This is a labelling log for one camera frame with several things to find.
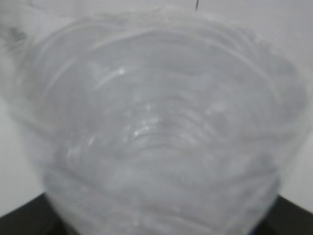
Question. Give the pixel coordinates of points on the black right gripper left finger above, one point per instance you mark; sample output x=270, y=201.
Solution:
x=33, y=218

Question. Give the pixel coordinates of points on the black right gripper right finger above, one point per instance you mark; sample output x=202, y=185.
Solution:
x=285, y=218

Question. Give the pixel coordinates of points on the clear water bottle red label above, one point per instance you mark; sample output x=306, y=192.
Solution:
x=152, y=124

